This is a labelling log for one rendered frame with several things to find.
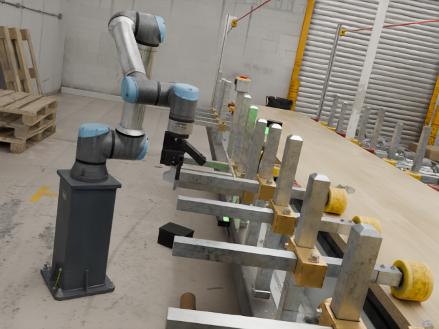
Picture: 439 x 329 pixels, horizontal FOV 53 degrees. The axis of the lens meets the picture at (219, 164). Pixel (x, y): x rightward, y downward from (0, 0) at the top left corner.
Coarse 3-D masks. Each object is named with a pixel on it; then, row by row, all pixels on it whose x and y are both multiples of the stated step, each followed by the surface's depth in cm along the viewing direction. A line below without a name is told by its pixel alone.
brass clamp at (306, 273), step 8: (288, 240) 95; (288, 248) 93; (296, 248) 89; (304, 248) 89; (312, 248) 90; (296, 256) 87; (304, 256) 86; (320, 256) 87; (296, 264) 86; (304, 264) 83; (312, 264) 83; (320, 264) 83; (296, 272) 86; (304, 272) 83; (312, 272) 83; (320, 272) 83; (296, 280) 85; (304, 280) 84; (312, 280) 84; (320, 280) 84; (320, 288) 84
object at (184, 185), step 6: (180, 186) 159; (186, 186) 159; (192, 186) 160; (198, 186) 160; (204, 186) 160; (210, 186) 160; (210, 192) 161; (216, 192) 161; (222, 192) 161; (228, 192) 161; (234, 192) 161; (240, 192) 161; (294, 198) 163
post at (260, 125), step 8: (256, 120) 162; (264, 120) 160; (256, 128) 160; (264, 128) 160; (256, 136) 160; (264, 136) 160; (256, 144) 161; (256, 152) 162; (248, 160) 165; (256, 160) 162; (248, 168) 163; (256, 168) 163; (248, 176) 164; (240, 200) 169
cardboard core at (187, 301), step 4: (188, 292) 234; (184, 296) 231; (188, 296) 230; (192, 296) 231; (180, 300) 232; (184, 300) 227; (188, 300) 226; (192, 300) 228; (180, 304) 228; (184, 304) 223; (188, 304) 223; (192, 304) 224; (180, 308) 224; (184, 308) 220; (188, 308) 219; (192, 308) 221
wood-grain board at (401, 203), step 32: (288, 128) 316; (320, 128) 351; (320, 160) 221; (352, 160) 237; (384, 192) 179; (416, 192) 190; (384, 224) 138; (416, 224) 144; (384, 256) 112; (416, 256) 116; (384, 288) 94; (416, 320) 83
